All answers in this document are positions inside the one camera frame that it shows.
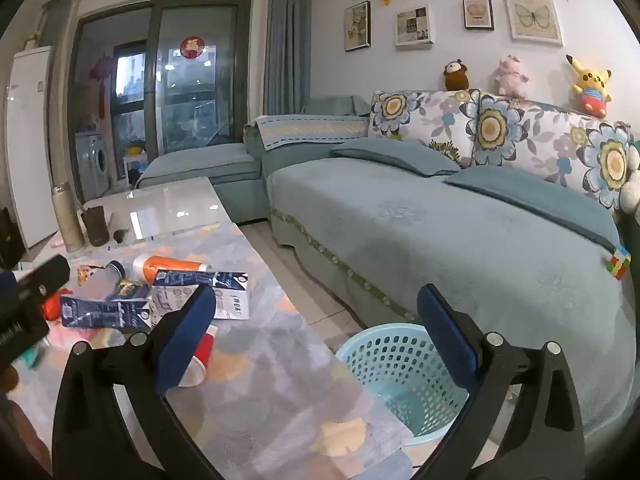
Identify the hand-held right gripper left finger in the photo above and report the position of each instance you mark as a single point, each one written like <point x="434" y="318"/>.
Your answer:
<point x="186" y="340"/>

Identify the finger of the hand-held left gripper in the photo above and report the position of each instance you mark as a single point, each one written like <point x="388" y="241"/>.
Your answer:
<point x="50" y="271"/>

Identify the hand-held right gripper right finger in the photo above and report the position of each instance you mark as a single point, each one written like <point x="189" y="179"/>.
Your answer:
<point x="444" y="335"/>

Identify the light blue perforated plastic basket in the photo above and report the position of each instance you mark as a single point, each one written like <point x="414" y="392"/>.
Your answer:
<point x="380" y="360"/>

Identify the orange and white bottle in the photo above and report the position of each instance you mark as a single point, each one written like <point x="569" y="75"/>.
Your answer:
<point x="165" y="266"/>

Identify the red and white paper cup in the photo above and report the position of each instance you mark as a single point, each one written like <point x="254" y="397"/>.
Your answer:
<point x="204" y="355"/>

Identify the orange snack packet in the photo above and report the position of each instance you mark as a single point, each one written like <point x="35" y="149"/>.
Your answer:
<point x="87" y="274"/>

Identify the beige thermos flask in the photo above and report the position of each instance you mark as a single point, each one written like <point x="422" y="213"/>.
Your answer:
<point x="69" y="220"/>

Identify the clear bottle with dark cap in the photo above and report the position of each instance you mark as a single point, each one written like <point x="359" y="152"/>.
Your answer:
<point x="106" y="276"/>

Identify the brown cup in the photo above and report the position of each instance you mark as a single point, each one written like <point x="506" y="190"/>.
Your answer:
<point x="95" y="227"/>

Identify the blue and white milk carton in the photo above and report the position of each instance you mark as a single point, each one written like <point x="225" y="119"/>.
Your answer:
<point x="100" y="312"/>
<point x="227" y="292"/>

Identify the pink plastic wrapper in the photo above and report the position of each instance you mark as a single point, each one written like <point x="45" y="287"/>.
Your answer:
<point x="85" y="337"/>

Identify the dark blue snack packet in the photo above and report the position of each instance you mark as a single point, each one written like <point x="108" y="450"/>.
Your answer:
<point x="132" y="290"/>

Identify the teal sectional sofa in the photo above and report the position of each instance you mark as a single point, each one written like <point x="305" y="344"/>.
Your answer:
<point x="425" y="260"/>

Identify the small dark table object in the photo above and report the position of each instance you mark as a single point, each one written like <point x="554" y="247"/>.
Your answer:
<point x="121" y="235"/>

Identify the white washing machine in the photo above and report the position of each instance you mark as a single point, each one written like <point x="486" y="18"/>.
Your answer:
<point x="95" y="165"/>

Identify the white refrigerator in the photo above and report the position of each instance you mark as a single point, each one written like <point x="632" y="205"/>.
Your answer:
<point x="30" y="150"/>

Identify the white stool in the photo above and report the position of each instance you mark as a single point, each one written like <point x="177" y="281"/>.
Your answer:
<point x="136" y="166"/>

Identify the teal flat pillow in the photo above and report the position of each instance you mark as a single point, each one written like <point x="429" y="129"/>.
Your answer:
<point x="395" y="156"/>
<point x="540" y="195"/>

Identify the colourful puzzle cube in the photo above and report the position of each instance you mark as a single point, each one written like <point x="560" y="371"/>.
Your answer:
<point x="617" y="262"/>

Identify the red hanging decoration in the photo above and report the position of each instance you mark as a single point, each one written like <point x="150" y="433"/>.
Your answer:
<point x="101" y="80"/>

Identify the floral sofa back cushion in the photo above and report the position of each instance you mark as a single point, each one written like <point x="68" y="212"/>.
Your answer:
<point x="550" y="150"/>
<point x="425" y="120"/>

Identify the sliding glass door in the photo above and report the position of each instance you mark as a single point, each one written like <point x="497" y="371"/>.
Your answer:
<point x="200" y="90"/>

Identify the striped teal armrest cover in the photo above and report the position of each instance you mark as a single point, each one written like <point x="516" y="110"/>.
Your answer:
<point x="310" y="129"/>

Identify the brown monkey plush toy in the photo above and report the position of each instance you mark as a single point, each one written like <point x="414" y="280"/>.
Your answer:
<point x="456" y="76"/>

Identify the red round door ornament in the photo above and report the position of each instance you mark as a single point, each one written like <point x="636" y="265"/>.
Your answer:
<point x="191" y="46"/>

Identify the pink pig plush toy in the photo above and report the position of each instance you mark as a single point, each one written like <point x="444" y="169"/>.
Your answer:
<point x="511" y="77"/>

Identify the yellow mouse plush toy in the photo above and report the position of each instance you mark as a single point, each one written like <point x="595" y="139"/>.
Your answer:
<point x="590" y="87"/>

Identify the grey blue curtain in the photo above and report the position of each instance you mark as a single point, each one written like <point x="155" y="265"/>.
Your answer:
<point x="287" y="40"/>

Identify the white collage picture frame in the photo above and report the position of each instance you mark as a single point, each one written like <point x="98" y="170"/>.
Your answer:
<point x="413" y="26"/>

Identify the tall dark picture frame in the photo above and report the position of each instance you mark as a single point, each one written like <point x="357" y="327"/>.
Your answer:
<point x="357" y="26"/>

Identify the small black butterfly frame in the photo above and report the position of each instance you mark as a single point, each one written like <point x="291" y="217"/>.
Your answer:
<point x="478" y="13"/>

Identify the large pale butterfly frame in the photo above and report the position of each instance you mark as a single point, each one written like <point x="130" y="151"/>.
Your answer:
<point x="534" y="20"/>

